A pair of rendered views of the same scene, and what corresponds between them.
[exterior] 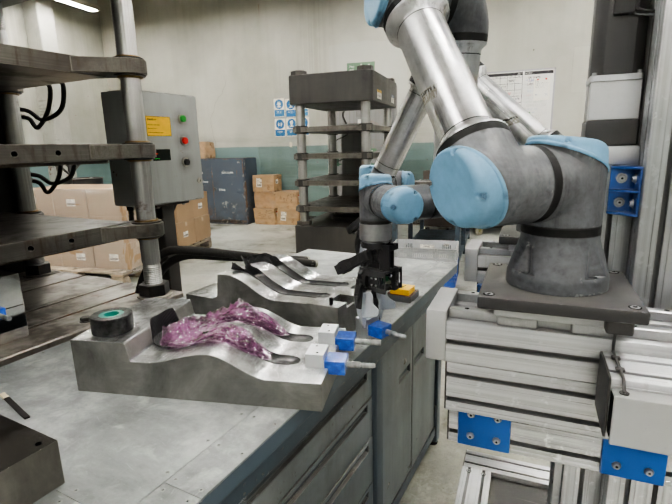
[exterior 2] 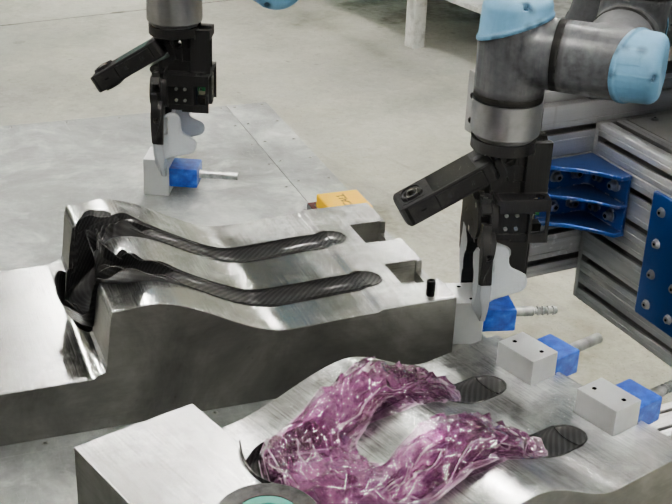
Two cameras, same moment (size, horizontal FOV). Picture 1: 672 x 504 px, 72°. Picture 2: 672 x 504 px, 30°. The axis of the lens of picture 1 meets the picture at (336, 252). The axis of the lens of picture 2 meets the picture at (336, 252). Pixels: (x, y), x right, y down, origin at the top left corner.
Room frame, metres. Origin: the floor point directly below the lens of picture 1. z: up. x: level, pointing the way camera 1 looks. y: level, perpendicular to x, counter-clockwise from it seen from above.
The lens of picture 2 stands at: (0.39, 1.00, 1.53)
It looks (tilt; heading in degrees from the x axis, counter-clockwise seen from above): 26 degrees down; 310
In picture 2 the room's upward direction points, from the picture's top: 2 degrees clockwise
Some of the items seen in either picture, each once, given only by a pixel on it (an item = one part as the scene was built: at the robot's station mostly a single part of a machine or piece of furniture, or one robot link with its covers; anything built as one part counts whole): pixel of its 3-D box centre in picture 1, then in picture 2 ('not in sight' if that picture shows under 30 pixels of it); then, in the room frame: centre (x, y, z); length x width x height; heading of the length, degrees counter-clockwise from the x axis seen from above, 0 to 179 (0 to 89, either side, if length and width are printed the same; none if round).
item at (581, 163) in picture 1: (560, 179); not in sight; (0.72, -0.35, 1.20); 0.13 x 0.12 x 0.14; 110
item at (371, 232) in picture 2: not in sight; (374, 245); (1.21, -0.07, 0.87); 0.05 x 0.05 x 0.04; 62
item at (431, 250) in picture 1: (424, 251); not in sight; (4.25, -0.83, 0.28); 0.61 x 0.41 x 0.15; 71
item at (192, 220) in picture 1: (151, 223); not in sight; (5.82, 2.32, 0.37); 1.20 x 0.82 x 0.74; 79
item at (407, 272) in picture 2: (343, 305); (411, 286); (1.12, -0.01, 0.87); 0.05 x 0.05 x 0.04; 62
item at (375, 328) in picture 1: (383, 330); (502, 311); (1.05, -0.11, 0.83); 0.13 x 0.05 x 0.05; 49
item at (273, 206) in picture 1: (279, 199); not in sight; (7.92, 0.95, 0.42); 0.86 x 0.33 x 0.83; 71
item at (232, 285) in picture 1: (282, 289); (200, 292); (1.28, 0.16, 0.87); 0.50 x 0.26 x 0.14; 62
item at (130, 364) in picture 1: (220, 345); (398, 473); (0.93, 0.25, 0.86); 0.50 x 0.26 x 0.11; 79
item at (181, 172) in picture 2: not in sight; (192, 173); (1.60, -0.14, 0.83); 0.13 x 0.05 x 0.05; 36
